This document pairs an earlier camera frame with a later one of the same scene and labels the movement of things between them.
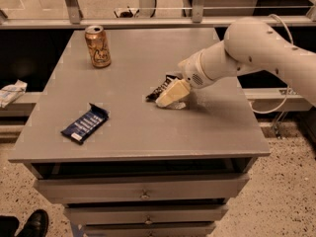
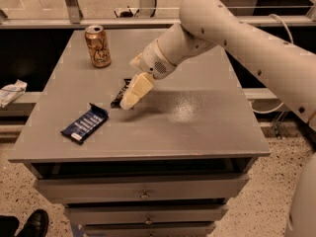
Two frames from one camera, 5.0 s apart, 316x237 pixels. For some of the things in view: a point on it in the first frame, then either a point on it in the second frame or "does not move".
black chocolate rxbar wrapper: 157,92 to 117,101
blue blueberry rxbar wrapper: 96,118 does not move
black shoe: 37,225 does not move
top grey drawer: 82,190 does not move
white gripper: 192,70 to 154,60
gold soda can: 99,45 does not move
